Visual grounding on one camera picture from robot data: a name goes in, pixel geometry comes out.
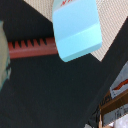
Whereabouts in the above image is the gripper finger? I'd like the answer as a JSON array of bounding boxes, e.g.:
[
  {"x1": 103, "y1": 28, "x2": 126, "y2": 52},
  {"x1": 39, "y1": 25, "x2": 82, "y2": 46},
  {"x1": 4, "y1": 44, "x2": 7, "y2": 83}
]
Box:
[{"x1": 0, "y1": 21, "x2": 11, "y2": 90}]

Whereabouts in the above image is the red toy sausage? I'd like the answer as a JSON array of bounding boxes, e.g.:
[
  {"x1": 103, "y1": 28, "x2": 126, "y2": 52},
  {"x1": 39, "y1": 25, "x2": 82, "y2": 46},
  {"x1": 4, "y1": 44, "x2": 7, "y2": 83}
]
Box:
[{"x1": 8, "y1": 37, "x2": 57, "y2": 59}]

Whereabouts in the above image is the light blue milk carton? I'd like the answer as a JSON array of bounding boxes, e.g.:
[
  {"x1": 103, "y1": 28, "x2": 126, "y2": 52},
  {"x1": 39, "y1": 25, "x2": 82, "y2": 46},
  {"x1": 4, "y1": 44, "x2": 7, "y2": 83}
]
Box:
[{"x1": 52, "y1": 0, "x2": 102, "y2": 62}]

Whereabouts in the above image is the beige woven placemat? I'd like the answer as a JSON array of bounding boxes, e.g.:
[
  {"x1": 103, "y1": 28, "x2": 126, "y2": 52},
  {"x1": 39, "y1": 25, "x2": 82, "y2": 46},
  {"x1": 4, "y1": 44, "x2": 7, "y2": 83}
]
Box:
[{"x1": 24, "y1": 0, "x2": 128, "y2": 61}]

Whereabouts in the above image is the cardboard box with label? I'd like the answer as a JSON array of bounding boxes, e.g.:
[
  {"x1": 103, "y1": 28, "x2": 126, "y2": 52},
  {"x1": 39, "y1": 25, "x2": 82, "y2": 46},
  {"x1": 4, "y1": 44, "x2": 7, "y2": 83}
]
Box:
[{"x1": 99, "y1": 61, "x2": 128, "y2": 127}]

